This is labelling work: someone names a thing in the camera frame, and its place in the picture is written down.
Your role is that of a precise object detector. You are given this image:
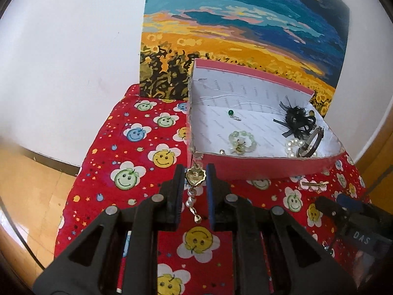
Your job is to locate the black hair scrunchie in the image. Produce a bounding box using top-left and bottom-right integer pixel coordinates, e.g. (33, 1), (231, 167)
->
(273, 96), (317, 139)

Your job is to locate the sunflower field painting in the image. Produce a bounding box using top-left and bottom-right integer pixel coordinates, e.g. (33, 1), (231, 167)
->
(139, 0), (351, 120)

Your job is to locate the white pearl bracelet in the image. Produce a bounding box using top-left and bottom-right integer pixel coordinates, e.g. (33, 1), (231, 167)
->
(285, 138), (306, 158)

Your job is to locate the pink cardboard box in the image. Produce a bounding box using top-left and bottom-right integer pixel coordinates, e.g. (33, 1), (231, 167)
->
(185, 58), (346, 180)

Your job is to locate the pale green bead bracelet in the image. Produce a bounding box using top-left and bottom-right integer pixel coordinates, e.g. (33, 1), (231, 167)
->
(229, 131), (257, 154)

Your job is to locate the brown bangle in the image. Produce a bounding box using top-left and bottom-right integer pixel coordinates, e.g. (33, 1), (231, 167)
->
(296, 126), (325, 158)

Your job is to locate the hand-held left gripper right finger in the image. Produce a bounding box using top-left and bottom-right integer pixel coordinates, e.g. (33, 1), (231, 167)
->
(206, 163), (360, 295)

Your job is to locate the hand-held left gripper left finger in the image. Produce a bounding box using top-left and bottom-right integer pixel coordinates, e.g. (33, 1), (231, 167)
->
(34, 164), (186, 295)

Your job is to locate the red smiley flower tablecloth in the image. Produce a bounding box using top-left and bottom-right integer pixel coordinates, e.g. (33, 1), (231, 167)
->
(54, 84), (369, 295)

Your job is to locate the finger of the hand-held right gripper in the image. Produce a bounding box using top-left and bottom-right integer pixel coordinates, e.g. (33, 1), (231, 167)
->
(336, 193), (358, 211)
(316, 196), (351, 225)

